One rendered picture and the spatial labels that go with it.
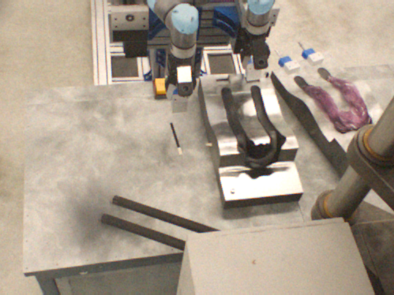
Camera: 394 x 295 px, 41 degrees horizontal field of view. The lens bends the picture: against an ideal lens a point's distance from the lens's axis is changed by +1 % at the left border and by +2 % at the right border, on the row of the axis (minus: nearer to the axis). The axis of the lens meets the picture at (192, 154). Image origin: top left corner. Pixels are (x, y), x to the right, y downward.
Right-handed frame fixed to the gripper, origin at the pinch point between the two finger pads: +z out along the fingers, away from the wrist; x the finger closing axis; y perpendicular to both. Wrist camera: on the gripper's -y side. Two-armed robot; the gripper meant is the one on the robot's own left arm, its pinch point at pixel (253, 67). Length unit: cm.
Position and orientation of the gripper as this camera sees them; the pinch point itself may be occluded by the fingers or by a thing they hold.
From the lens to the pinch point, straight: 190.7
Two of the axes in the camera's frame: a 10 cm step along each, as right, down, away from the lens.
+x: -9.9, 1.6, -0.4
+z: 0.3, 4.1, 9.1
